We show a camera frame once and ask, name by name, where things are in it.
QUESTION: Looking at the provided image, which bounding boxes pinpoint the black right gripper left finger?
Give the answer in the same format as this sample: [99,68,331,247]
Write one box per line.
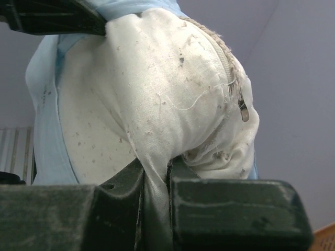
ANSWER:
[1,160,144,250]

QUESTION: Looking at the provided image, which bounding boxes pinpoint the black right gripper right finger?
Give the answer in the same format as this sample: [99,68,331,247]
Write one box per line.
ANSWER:
[169,158,314,250]

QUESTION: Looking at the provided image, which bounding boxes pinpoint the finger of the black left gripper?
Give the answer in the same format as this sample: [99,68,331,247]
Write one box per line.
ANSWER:
[1,0,107,36]

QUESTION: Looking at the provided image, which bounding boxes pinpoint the green satin pillowcase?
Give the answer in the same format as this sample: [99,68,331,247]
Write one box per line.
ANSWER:
[26,1,257,185]

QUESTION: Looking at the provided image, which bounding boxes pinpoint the white pillow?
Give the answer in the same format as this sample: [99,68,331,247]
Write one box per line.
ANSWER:
[58,8,259,250]

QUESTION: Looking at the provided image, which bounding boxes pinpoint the orange desk file organizer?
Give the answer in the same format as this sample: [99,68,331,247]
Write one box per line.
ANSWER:
[309,223,335,251]

